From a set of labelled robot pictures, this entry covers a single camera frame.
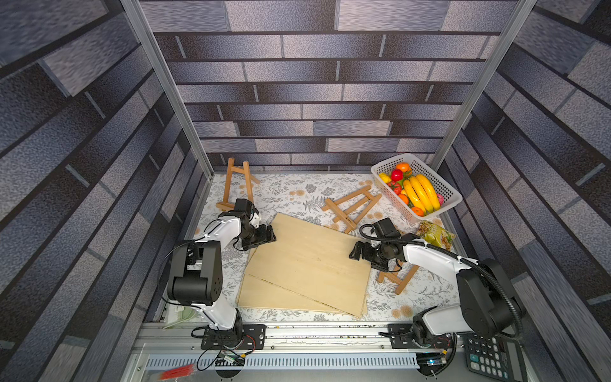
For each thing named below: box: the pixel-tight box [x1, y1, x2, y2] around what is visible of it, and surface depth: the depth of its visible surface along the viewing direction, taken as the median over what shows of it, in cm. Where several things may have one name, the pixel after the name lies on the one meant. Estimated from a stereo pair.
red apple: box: [390, 168, 404, 183], surface depth 109 cm
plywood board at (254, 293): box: [237, 247, 356, 317], surface depth 84 cm
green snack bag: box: [416, 220, 456, 252], surface depth 94 cm
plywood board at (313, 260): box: [243, 212, 372, 318], surface depth 89 cm
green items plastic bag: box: [162, 303, 207, 330], surface depth 78 cm
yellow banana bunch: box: [403, 173, 441, 215], surface depth 103 cm
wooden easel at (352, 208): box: [321, 185, 382, 235], surface depth 109 cm
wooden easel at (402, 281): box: [377, 265, 420, 296], surface depth 86 cm
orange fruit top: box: [396, 161, 412, 173], surface depth 112 cm
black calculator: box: [463, 331, 529, 382], surface depth 70 cm
